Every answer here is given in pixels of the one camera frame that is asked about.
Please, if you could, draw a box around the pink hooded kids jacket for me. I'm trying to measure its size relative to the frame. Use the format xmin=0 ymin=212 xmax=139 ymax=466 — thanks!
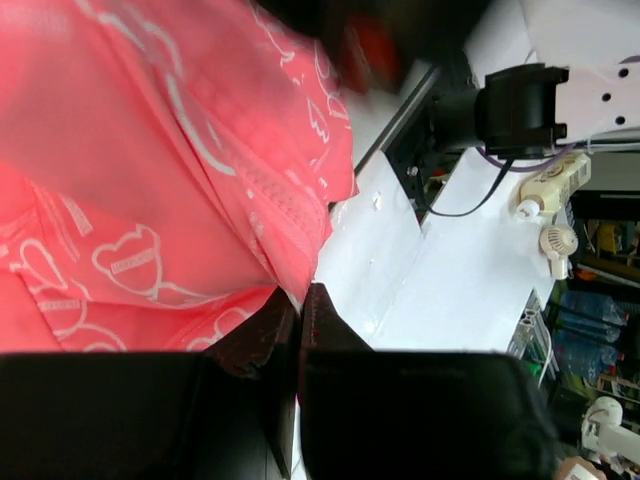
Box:
xmin=1 ymin=1 xmax=357 ymax=352

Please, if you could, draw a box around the blue water bottle pack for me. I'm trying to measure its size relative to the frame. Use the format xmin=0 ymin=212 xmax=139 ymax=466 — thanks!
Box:
xmin=552 ymin=290 xmax=630 ymax=381

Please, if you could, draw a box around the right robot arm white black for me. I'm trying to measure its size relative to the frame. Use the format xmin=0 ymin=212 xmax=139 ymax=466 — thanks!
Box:
xmin=430 ymin=1 xmax=639 ymax=159

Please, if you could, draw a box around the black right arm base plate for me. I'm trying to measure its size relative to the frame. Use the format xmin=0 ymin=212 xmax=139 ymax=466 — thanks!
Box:
xmin=386 ymin=120 xmax=447 ymax=222

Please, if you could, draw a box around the white robot figure background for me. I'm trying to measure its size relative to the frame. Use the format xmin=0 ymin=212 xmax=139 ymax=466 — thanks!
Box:
xmin=581 ymin=396 xmax=640 ymax=464

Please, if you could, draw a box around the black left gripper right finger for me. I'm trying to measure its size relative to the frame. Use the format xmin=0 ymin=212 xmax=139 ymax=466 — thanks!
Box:
xmin=298 ymin=284 xmax=557 ymax=479

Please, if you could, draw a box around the small white handheld fan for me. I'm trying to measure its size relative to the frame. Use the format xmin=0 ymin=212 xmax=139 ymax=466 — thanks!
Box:
xmin=539 ymin=224 xmax=579 ymax=280

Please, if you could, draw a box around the cream plastic bottle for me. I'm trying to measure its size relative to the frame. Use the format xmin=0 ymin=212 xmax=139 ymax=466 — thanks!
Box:
xmin=515 ymin=153 xmax=591 ymax=220

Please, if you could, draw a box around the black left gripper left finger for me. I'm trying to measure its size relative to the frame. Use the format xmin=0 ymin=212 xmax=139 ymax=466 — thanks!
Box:
xmin=1 ymin=290 xmax=299 ymax=479

